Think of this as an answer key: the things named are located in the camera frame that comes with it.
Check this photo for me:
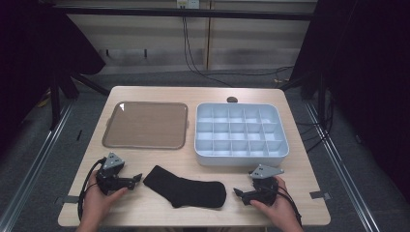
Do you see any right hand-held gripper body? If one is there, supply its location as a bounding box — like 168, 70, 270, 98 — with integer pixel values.
249, 163, 285, 206

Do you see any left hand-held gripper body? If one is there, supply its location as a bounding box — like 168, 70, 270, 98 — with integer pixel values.
95, 152, 131, 196

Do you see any black sock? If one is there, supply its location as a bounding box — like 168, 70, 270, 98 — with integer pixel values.
142, 164, 227, 209

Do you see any white compartment storage box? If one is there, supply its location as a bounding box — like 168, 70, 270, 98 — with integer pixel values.
193, 101, 290, 167

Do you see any person's right hand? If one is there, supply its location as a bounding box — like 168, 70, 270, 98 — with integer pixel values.
249, 176, 300, 227

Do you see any person's left hand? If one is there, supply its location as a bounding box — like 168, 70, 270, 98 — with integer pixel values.
81, 170, 129, 226

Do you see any grey tape strip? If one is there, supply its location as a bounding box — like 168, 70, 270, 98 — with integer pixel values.
54, 194, 80, 206
308, 189, 333, 200

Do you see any brown square tray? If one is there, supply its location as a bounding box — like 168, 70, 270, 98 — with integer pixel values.
102, 101, 190, 151

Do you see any black metal stand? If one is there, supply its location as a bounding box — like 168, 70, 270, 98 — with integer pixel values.
48, 72, 112, 131

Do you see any dark curtain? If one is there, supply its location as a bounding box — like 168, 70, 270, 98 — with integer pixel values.
0, 0, 106, 159
288, 0, 410, 202

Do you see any black horizontal metal bar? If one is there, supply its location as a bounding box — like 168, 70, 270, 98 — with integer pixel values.
38, 5, 318, 22

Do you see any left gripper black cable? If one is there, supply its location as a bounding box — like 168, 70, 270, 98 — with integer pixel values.
76, 157, 107, 222

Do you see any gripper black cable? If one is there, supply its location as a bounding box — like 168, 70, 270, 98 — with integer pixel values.
76, 157, 107, 222
274, 188, 304, 226

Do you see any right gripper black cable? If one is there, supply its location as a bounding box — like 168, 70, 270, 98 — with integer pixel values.
274, 188, 304, 226

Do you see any grey floor rail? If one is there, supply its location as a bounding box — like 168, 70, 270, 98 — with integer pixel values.
0, 101, 74, 232
304, 101, 382, 232

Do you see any bundle of black floor cables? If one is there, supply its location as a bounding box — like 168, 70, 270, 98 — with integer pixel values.
295, 88, 337, 155

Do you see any black hanging wall cable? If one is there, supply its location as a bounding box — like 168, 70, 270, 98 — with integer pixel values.
181, 8, 234, 88

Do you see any white wall socket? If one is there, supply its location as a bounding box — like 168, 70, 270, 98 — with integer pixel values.
176, 0, 200, 10

